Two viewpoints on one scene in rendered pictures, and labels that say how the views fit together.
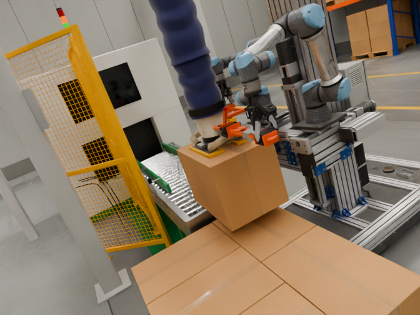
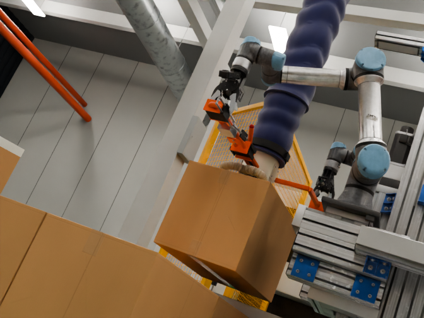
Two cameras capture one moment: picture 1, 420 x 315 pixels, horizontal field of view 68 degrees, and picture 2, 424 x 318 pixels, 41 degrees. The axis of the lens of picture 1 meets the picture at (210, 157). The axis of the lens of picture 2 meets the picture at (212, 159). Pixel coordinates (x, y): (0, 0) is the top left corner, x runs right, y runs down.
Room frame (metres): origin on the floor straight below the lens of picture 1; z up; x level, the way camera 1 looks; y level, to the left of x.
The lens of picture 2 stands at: (-0.12, -1.78, 0.37)
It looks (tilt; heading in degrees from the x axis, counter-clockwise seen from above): 17 degrees up; 46
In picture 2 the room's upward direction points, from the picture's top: 23 degrees clockwise
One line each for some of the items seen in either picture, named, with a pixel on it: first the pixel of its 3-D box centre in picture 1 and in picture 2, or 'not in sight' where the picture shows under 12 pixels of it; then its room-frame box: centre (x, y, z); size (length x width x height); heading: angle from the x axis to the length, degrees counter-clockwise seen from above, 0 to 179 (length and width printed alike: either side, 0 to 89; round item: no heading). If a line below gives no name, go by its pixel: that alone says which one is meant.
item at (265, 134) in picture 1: (265, 137); (216, 110); (1.29, -0.26, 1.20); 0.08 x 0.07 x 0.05; 18
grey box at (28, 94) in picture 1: (36, 109); (192, 140); (2.43, 1.09, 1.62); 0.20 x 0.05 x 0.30; 20
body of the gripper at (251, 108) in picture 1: (255, 104); (234, 84); (1.32, -0.26, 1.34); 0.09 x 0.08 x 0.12; 18
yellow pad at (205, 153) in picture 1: (204, 147); not in sight; (1.83, 0.01, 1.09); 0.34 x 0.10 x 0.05; 18
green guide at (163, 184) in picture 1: (144, 172); not in sight; (3.39, 0.76, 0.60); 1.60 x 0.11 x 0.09; 20
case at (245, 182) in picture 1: (228, 173); (232, 234); (1.86, -0.08, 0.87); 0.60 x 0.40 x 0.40; 18
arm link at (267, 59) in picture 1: (259, 62); (270, 60); (1.39, -0.34, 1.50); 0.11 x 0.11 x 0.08; 35
